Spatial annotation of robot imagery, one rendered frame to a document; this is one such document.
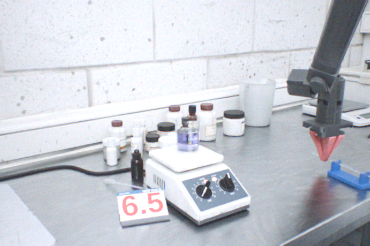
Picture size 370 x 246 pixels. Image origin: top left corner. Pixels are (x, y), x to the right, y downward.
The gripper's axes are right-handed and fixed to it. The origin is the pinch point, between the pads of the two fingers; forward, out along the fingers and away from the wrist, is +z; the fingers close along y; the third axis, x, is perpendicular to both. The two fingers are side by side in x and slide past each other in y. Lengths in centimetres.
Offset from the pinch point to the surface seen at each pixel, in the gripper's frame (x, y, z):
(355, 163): 0.8, -10.4, 3.1
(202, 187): 7.2, 38.1, -2.3
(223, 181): 6.4, 33.0, -2.4
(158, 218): 5.7, 46.5, 2.8
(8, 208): -10, 71, 2
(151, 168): -5.2, 43.4, -2.8
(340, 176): 6.9, 1.5, 2.1
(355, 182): 10.6, 1.2, 2.1
